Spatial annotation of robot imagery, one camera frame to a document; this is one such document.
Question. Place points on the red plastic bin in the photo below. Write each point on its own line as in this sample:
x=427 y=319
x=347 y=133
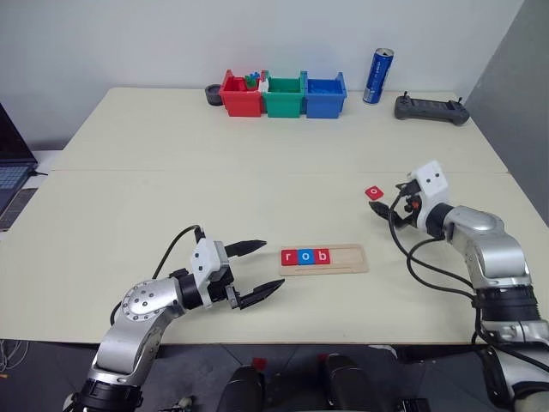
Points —
x=240 y=103

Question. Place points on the dark rounded shape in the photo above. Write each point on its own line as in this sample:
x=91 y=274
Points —
x=240 y=388
x=343 y=377

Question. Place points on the green plastic bin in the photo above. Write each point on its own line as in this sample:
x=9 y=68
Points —
x=283 y=105

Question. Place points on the wooden letter tray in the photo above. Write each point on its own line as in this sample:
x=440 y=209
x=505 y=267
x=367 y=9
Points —
x=347 y=259

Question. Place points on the dark laptop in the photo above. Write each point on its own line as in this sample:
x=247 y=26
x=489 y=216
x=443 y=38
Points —
x=13 y=165

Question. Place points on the white plastic piece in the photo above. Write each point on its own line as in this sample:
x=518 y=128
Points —
x=263 y=86

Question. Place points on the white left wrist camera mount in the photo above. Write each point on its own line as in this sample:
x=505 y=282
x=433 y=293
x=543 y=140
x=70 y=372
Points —
x=205 y=257

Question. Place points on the dark flat keyboard strip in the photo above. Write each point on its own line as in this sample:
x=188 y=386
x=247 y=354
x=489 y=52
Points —
x=15 y=208

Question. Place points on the red letter tile b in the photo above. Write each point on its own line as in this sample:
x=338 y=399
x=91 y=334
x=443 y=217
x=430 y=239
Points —
x=322 y=256

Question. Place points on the small red square object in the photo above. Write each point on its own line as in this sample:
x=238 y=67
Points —
x=259 y=363

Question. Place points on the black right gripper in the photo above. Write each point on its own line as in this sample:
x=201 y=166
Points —
x=405 y=223

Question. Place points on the black round dish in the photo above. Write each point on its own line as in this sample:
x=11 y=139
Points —
x=212 y=96

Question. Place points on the blue plastic bin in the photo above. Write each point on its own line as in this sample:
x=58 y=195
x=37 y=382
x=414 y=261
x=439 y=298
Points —
x=323 y=106

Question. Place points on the green toy bricks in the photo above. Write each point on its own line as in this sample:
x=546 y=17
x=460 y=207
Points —
x=251 y=81

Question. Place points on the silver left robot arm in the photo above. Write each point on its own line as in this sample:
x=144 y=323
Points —
x=137 y=313

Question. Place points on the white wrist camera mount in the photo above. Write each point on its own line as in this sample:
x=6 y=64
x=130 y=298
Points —
x=433 y=180
x=205 y=257

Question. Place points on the red letter tile r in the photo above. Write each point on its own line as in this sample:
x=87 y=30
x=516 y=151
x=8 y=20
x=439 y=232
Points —
x=289 y=257

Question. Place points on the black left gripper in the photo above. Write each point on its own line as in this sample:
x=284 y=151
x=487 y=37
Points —
x=221 y=285

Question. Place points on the blue letter tile o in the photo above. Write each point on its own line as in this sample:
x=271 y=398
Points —
x=305 y=257

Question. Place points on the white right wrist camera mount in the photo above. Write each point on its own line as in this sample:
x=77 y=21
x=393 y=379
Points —
x=433 y=180

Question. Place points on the blue drink can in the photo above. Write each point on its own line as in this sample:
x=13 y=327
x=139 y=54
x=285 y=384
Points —
x=377 y=77

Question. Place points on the grey handheld controller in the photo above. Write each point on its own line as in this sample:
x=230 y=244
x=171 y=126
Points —
x=429 y=110

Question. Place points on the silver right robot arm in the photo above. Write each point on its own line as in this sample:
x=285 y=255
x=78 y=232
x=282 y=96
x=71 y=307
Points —
x=493 y=253

